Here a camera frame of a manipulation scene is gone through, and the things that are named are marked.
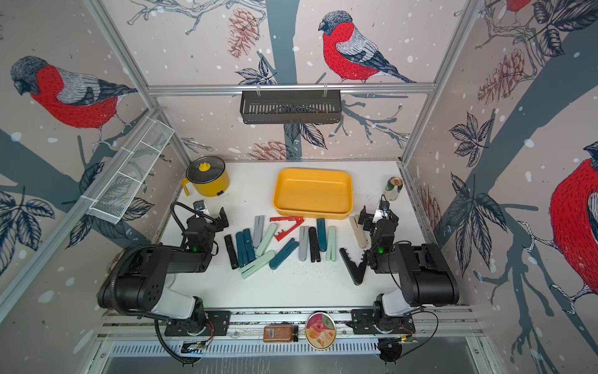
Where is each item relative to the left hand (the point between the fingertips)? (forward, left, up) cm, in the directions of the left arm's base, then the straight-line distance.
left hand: (214, 205), depth 91 cm
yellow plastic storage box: (+13, -43, -10) cm, 46 cm away
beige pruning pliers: (-7, -59, -9) cm, 60 cm away
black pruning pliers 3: (-16, -8, -8) cm, 20 cm away
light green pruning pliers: (-16, -47, -8) cm, 50 cm away
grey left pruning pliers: (-6, -17, -9) cm, 21 cm away
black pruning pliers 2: (-16, -41, -9) cm, 44 cm away
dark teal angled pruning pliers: (-16, -28, -9) cm, 34 cm away
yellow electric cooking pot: (+15, +7, 0) cm, 17 cm away
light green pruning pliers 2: (-11, -21, -8) cm, 25 cm away
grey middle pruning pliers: (-12, -36, -9) cm, 39 cm away
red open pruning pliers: (-5, -31, -9) cm, 33 cm away
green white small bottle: (+10, -75, -1) cm, 75 cm away
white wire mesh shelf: (-4, +30, +11) cm, 33 cm away
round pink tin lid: (-41, -42, -7) cm, 59 cm away
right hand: (0, -66, 0) cm, 66 cm away
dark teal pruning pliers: (-8, -44, -9) cm, 45 cm away
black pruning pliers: (-23, -56, -9) cm, 61 cm away
